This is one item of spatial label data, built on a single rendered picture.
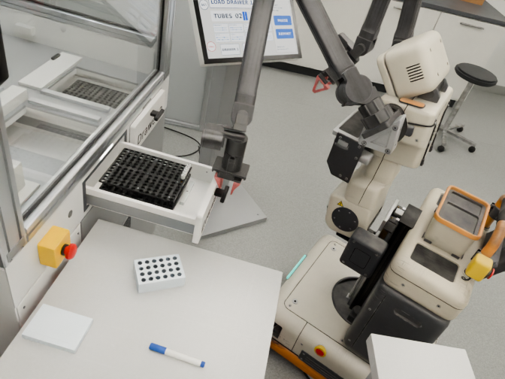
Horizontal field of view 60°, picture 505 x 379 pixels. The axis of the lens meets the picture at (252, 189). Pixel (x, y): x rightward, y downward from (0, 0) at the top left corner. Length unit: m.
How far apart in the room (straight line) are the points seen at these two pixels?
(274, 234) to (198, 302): 1.37
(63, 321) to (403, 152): 1.09
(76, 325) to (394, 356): 0.81
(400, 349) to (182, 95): 2.29
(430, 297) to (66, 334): 1.05
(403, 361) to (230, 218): 1.46
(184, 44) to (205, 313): 2.07
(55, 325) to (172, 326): 0.27
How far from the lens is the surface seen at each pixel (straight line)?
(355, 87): 1.24
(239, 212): 2.53
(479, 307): 2.79
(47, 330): 1.15
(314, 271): 2.03
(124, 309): 1.19
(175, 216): 1.23
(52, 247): 1.13
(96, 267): 1.27
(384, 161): 1.52
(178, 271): 1.21
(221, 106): 2.18
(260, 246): 2.43
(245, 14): 2.04
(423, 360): 1.33
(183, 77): 3.04
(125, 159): 1.40
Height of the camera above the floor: 1.75
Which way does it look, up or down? 39 degrees down
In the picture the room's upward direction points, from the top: 15 degrees clockwise
